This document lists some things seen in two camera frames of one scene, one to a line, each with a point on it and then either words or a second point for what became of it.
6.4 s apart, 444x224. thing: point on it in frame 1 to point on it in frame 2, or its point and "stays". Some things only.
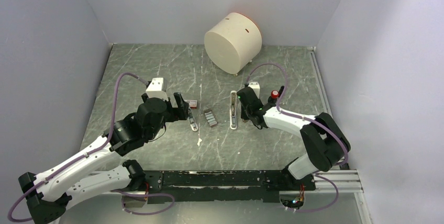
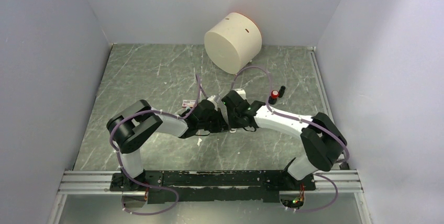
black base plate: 236,186 stays
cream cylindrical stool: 234,42 stays
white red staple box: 192,103 stays
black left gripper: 174,113 to 221,125
